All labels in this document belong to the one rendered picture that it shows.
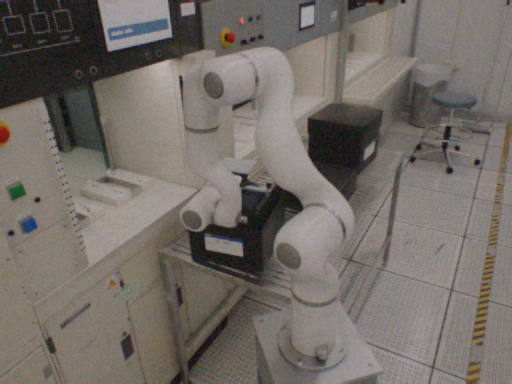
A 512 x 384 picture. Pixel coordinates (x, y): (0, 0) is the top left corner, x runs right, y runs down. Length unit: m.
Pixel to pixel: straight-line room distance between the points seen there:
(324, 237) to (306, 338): 0.33
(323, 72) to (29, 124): 2.09
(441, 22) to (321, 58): 2.67
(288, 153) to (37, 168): 0.66
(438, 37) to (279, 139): 4.59
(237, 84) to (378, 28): 3.52
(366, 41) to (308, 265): 3.62
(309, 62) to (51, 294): 2.17
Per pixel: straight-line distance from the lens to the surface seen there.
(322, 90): 2.95
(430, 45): 5.44
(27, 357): 1.43
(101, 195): 1.77
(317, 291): 1.03
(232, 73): 0.87
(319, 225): 0.93
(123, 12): 1.38
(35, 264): 1.31
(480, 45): 5.39
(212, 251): 1.48
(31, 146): 1.22
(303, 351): 1.19
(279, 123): 0.92
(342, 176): 1.86
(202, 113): 1.06
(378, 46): 4.36
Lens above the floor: 1.68
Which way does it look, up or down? 29 degrees down
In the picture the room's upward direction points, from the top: 2 degrees counter-clockwise
